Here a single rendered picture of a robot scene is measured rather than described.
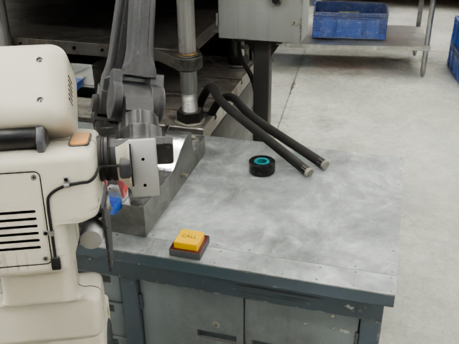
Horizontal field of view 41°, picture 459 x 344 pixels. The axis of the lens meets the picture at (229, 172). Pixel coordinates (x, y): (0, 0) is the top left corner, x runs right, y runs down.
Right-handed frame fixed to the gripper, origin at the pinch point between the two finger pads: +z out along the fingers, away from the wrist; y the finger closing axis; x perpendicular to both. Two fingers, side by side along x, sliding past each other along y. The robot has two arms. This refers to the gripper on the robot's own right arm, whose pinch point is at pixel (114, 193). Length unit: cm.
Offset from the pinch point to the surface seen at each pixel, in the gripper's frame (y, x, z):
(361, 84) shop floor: -41, -347, 95
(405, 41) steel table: -70, -384, 69
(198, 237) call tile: -23.2, 3.4, 7.0
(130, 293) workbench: -3.5, 3.9, 28.8
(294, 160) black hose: -39, -43, 7
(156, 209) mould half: -8.5, -6.2, 7.4
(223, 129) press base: -1, -94, 25
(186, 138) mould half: -8.5, -31.7, -1.7
